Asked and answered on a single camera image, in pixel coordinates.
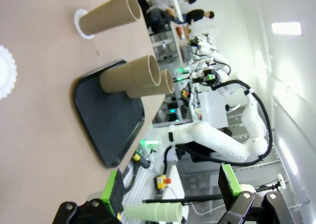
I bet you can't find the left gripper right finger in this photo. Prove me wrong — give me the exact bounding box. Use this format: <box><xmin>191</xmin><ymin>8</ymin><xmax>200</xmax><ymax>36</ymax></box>
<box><xmin>217</xmin><ymin>163</ymin><xmax>296</xmax><ymax>224</ymax></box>

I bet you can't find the ceiling light panel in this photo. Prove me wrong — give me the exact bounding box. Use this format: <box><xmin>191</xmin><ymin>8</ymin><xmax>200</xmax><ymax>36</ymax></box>
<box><xmin>271</xmin><ymin>22</ymin><xmax>302</xmax><ymax>36</ymax></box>

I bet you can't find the yellow emergency stop box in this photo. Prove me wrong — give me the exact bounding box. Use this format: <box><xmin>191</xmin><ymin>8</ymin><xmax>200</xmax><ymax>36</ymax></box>
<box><xmin>154</xmin><ymin>174</ymin><xmax>172</xmax><ymax>190</ymax></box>

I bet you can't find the black plastic serving tray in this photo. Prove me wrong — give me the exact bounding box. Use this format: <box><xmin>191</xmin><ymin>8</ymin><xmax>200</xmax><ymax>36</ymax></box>
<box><xmin>73</xmin><ymin>59</ymin><xmax>146</xmax><ymax>168</ymax></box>

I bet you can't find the tall tan paper cup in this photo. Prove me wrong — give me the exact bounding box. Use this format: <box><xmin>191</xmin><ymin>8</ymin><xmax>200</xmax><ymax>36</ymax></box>
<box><xmin>99</xmin><ymin>55</ymin><xmax>162</xmax><ymax>94</ymax></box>
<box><xmin>78</xmin><ymin>0</ymin><xmax>142</xmax><ymax>36</ymax></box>
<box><xmin>125</xmin><ymin>69</ymin><xmax>175</xmax><ymax>99</ymax></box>

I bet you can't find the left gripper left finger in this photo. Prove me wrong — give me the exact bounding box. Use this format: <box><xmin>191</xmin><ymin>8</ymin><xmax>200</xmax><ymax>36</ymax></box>
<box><xmin>53</xmin><ymin>169</ymin><xmax>124</xmax><ymax>224</ymax></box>

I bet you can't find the seated person in black jacket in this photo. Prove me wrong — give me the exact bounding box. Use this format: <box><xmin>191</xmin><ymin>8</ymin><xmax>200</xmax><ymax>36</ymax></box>
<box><xmin>174</xmin><ymin>8</ymin><xmax>215</xmax><ymax>26</ymax></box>

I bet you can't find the pale green cup stack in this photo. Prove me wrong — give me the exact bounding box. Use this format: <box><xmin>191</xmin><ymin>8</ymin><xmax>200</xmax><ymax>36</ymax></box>
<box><xmin>122</xmin><ymin>201</ymin><xmax>184</xmax><ymax>223</ymax></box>

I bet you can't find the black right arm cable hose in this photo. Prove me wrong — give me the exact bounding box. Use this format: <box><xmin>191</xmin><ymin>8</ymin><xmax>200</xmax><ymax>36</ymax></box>
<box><xmin>162</xmin><ymin>79</ymin><xmax>274</xmax><ymax>175</ymax></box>

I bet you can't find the black tripod rod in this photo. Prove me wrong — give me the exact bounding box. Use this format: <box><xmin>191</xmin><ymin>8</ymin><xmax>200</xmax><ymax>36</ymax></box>
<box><xmin>142</xmin><ymin>193</ymin><xmax>224</xmax><ymax>204</ymax></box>

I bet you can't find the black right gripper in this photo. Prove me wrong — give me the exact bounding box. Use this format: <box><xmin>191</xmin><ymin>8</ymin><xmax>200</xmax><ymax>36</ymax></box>
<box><xmin>192</xmin><ymin>69</ymin><xmax>220</xmax><ymax>87</ymax></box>

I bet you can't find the white scalloped paper coaster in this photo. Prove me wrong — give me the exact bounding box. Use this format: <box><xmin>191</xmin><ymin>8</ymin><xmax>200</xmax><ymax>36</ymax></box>
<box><xmin>0</xmin><ymin>45</ymin><xmax>18</xmax><ymax>101</ymax></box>
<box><xmin>73</xmin><ymin>8</ymin><xmax>96</xmax><ymax>40</ymax></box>

